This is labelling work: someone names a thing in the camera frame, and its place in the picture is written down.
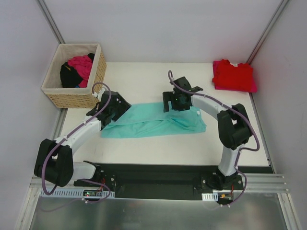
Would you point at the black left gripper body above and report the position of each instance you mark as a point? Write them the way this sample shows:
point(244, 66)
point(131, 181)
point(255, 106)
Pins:
point(121, 105)

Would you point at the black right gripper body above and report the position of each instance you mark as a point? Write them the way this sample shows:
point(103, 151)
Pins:
point(168, 101)

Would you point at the teal t shirt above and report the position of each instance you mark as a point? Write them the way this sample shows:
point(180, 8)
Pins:
point(149, 120)

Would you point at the red t shirt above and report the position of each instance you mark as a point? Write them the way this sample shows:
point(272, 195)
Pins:
point(233, 76)

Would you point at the wicker basket with liner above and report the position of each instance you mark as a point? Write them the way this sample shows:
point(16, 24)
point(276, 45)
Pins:
point(74, 97)

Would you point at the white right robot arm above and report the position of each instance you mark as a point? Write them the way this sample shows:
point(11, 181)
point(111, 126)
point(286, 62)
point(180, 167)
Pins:
point(232, 122)

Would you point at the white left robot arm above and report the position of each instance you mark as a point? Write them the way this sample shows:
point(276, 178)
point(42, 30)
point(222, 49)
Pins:
point(55, 162)

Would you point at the magenta t shirt in basket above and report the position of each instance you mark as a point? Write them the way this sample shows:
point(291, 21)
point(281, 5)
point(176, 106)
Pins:
point(83, 66)

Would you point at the black t shirt in basket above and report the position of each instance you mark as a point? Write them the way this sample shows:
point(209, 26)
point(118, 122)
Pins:
point(69, 76)

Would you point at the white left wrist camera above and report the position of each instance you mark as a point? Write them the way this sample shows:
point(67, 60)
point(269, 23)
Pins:
point(99, 94)

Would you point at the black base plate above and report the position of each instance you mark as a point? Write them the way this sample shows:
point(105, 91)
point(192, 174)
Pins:
point(165, 182)

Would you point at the left white cable duct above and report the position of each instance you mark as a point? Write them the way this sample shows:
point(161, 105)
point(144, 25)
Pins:
point(79, 193)

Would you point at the white cable duct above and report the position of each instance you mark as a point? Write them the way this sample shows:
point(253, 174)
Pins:
point(210, 196)
point(79, 193)

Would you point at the right white cable duct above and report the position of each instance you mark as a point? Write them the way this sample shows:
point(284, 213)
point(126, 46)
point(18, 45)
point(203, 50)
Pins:
point(210, 196)

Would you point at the left aluminium frame post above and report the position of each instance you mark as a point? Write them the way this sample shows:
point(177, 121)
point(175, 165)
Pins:
point(50, 20)

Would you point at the aluminium frame post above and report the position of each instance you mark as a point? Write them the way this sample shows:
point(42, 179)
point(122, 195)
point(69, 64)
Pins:
point(50, 20)
point(283, 4)

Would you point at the right aluminium frame post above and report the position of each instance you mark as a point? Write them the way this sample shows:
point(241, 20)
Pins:
point(283, 4)

